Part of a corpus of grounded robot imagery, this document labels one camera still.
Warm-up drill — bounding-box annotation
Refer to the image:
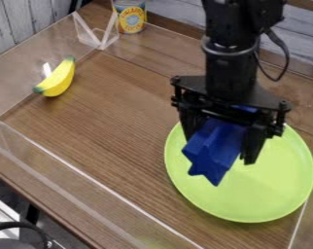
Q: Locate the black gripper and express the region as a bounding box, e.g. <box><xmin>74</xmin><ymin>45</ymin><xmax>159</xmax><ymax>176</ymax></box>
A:
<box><xmin>170</xmin><ymin>76</ymin><xmax>290</xmax><ymax>165</ymax></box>

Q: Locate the blue star-shaped block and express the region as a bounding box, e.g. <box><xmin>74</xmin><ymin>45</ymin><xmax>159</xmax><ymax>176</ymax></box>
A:
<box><xmin>182</xmin><ymin>104</ymin><xmax>260</xmax><ymax>188</ymax></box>

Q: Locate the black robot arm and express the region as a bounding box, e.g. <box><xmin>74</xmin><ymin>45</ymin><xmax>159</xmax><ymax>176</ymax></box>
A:
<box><xmin>171</xmin><ymin>0</ymin><xmax>290</xmax><ymax>164</ymax></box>

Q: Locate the green round plate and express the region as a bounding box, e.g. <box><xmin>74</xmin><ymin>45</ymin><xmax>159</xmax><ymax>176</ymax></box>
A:
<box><xmin>165</xmin><ymin>125</ymin><xmax>313</xmax><ymax>223</ymax></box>

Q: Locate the yellow toy banana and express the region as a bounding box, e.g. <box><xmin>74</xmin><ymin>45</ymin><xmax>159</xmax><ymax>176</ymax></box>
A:
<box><xmin>32</xmin><ymin>55</ymin><xmax>75</xmax><ymax>97</ymax></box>

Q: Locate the yellow blue labelled can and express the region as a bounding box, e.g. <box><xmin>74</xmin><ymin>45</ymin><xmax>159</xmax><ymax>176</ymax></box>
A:
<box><xmin>113</xmin><ymin>0</ymin><xmax>147</xmax><ymax>34</ymax></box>

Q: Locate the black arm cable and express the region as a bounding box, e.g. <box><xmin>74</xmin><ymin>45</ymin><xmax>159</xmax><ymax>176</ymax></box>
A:
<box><xmin>253</xmin><ymin>28</ymin><xmax>290</xmax><ymax>83</ymax></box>

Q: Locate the clear acrylic corner bracket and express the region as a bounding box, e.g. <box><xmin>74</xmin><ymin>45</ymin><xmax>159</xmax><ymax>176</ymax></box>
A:
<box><xmin>72</xmin><ymin>12</ymin><xmax>119</xmax><ymax>51</ymax></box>

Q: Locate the clear acrylic front wall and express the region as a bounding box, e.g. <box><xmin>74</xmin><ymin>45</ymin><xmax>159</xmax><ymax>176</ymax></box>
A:
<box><xmin>0</xmin><ymin>121</ymin><xmax>202</xmax><ymax>249</ymax></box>

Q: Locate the black cable bottom left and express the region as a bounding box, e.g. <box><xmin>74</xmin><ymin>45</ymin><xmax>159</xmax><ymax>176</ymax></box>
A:
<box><xmin>0</xmin><ymin>222</ymin><xmax>56</xmax><ymax>249</ymax></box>

